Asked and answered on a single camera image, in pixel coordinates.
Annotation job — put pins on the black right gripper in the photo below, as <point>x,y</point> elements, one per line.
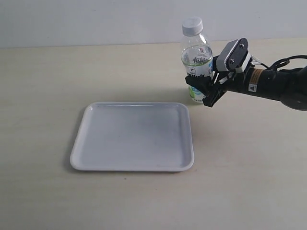
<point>226,81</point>

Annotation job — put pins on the clear plastic water bottle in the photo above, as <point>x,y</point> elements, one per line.
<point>197,55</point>

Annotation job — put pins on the white bottle cap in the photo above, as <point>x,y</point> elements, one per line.
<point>192,26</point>

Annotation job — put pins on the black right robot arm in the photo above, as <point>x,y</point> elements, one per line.
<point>288,86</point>

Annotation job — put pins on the white plastic tray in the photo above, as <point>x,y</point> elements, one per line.
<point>133,137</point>

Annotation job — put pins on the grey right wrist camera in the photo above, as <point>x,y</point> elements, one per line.
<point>234,57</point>

